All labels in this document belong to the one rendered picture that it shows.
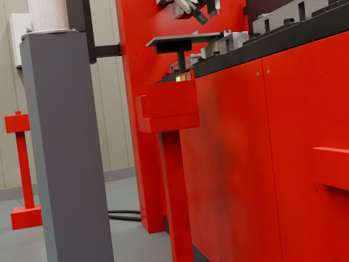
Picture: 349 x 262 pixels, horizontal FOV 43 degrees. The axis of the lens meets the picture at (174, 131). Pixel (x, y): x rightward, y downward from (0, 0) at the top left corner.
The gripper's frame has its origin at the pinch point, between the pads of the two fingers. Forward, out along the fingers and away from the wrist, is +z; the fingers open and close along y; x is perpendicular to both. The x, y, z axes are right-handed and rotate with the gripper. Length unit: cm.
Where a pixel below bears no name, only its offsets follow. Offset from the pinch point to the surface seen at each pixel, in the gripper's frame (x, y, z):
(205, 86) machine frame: 18.8, -21.7, 17.8
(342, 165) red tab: 17, -101, 37
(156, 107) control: 36, -41, 10
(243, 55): 8, -57, 16
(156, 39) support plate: 19.0, -7.0, -6.7
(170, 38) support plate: 14.8, -5.9, -3.3
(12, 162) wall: 187, 266, -36
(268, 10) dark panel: -41, 69, 21
